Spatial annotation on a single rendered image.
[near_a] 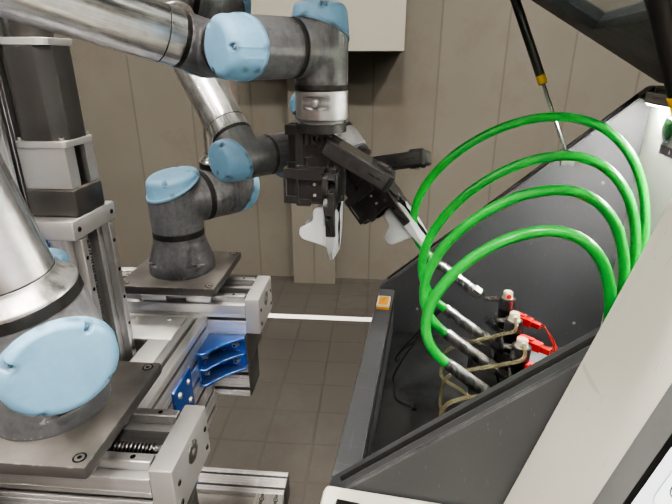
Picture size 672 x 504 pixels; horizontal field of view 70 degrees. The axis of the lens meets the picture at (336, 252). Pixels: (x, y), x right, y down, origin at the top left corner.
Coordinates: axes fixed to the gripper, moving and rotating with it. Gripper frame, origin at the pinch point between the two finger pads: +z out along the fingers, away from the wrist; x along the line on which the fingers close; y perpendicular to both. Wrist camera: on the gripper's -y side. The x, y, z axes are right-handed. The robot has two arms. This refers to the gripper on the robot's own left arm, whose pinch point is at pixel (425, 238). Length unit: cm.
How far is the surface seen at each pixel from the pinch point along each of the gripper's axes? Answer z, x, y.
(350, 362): 24, -148, 106
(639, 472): 25, 45, -13
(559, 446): 26.4, 32.9, -5.7
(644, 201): 15.4, -4.4, -30.3
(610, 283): 18.0, 19.9, -19.1
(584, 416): 24.0, 34.8, -10.0
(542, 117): -4.3, 1.6, -26.1
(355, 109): -103, -220, 36
